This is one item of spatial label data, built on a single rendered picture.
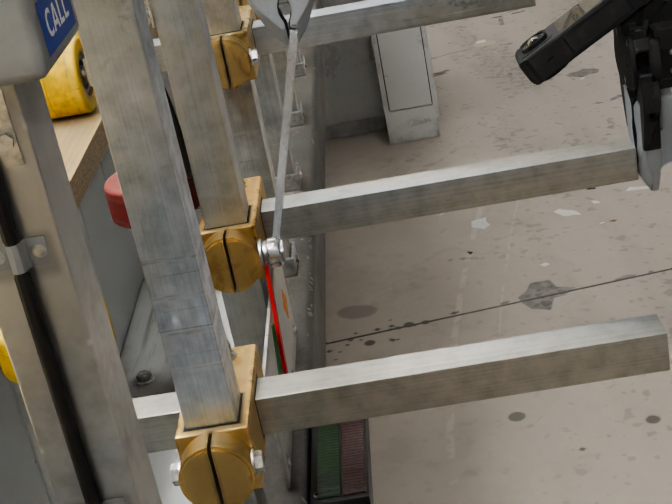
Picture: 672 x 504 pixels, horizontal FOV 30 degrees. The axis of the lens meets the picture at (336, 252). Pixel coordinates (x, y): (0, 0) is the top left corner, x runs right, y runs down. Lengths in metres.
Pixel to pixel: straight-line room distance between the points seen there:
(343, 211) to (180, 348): 0.31
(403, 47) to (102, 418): 3.16
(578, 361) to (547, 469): 1.31
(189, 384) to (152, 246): 0.10
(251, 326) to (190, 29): 0.26
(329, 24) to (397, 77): 2.39
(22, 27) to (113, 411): 0.17
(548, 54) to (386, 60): 2.62
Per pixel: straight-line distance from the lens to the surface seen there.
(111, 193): 1.08
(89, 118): 1.33
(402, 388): 0.88
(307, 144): 1.72
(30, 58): 0.46
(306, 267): 1.35
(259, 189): 1.11
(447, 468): 2.22
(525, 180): 1.09
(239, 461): 0.82
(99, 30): 0.74
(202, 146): 1.02
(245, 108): 1.27
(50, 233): 0.50
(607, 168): 1.10
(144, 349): 1.44
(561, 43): 1.05
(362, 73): 3.80
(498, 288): 2.78
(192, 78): 1.01
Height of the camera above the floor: 1.26
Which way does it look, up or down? 24 degrees down
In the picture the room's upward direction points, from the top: 11 degrees counter-clockwise
